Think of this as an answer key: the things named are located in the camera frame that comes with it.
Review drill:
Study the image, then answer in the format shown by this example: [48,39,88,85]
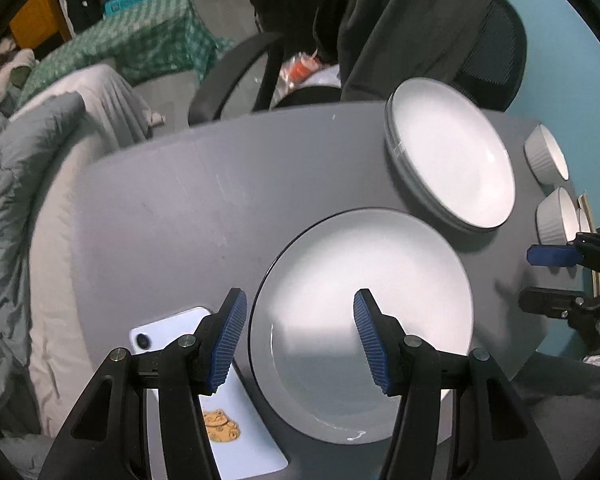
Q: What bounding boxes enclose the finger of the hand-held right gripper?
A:
[527,232,600,281]
[519,286,600,332]

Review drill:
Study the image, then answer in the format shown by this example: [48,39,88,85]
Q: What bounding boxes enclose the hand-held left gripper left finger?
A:
[40,287,248,480]

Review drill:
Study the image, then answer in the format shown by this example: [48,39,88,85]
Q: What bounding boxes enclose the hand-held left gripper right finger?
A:
[352,288,561,480]

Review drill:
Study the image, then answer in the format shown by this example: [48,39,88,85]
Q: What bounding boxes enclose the large white plate dark rim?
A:
[248,208,475,445]

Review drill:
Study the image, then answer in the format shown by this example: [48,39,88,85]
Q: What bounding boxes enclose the wooden strip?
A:
[579,194,600,295]

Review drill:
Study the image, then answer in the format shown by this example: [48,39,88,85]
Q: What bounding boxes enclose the white smartphone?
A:
[129,306,288,480]

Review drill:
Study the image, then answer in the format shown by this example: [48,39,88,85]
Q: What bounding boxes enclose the white plate grey rim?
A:
[386,77,517,231]
[385,105,486,233]
[384,110,481,235]

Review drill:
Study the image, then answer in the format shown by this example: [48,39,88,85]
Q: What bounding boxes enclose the beige blanket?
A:
[10,64,166,433]

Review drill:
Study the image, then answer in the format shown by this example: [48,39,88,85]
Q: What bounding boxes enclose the black office chair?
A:
[187,0,528,126]

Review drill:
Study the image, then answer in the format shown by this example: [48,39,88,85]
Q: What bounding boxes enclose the dark grey jacket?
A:
[250,0,496,111]

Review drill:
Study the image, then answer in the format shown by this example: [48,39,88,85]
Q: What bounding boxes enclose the orange packet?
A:
[282,52,326,83]

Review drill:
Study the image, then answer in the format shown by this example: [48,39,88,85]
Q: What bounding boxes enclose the green checkered cloth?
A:
[17,0,236,106]

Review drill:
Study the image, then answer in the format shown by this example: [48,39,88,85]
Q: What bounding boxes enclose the pile of clothes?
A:
[0,47,37,111]

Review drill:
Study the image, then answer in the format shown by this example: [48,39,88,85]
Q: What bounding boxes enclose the teal plastic basket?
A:
[104,0,156,16]

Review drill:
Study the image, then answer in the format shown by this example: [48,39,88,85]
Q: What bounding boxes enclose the wooden cabinet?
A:
[7,0,73,56]

